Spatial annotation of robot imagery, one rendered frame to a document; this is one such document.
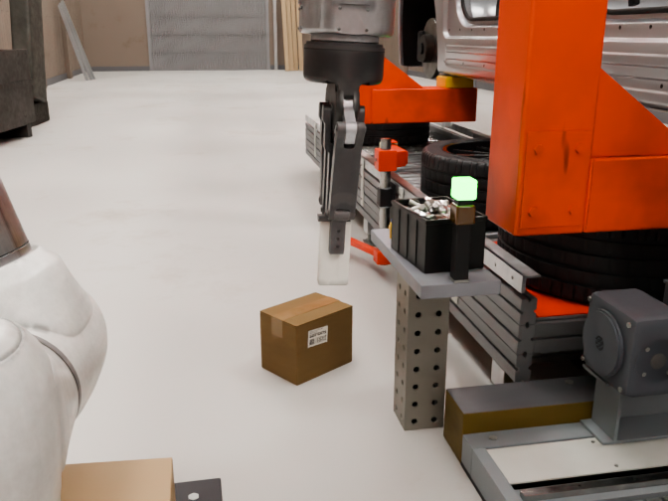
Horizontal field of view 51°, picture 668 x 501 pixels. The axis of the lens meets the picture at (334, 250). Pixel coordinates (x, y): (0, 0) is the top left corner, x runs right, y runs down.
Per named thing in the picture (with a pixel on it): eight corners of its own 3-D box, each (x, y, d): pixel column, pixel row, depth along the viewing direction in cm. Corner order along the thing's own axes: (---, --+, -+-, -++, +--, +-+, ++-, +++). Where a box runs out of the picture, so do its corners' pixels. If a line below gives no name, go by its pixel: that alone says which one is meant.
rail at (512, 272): (549, 361, 169) (558, 275, 163) (512, 364, 168) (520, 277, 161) (345, 172, 401) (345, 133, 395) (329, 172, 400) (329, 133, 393)
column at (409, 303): (442, 426, 173) (451, 265, 160) (404, 430, 171) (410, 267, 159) (430, 407, 182) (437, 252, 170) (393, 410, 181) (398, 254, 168)
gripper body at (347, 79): (299, 37, 68) (296, 133, 71) (309, 37, 60) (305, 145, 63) (375, 41, 69) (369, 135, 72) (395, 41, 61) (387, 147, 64)
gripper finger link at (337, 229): (345, 202, 68) (350, 209, 66) (342, 250, 70) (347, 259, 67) (330, 201, 68) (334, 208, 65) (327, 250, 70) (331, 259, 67)
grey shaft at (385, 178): (393, 266, 275) (397, 139, 260) (380, 267, 274) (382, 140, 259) (388, 259, 284) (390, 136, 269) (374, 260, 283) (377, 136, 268)
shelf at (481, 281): (500, 294, 143) (501, 279, 142) (420, 299, 140) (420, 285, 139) (433, 237, 183) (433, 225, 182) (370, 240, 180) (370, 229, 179)
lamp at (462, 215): (475, 225, 137) (476, 205, 136) (455, 226, 136) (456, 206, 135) (467, 220, 141) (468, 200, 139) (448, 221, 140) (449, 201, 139)
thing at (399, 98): (476, 121, 340) (480, 47, 329) (371, 123, 330) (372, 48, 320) (463, 117, 355) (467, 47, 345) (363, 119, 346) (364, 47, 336)
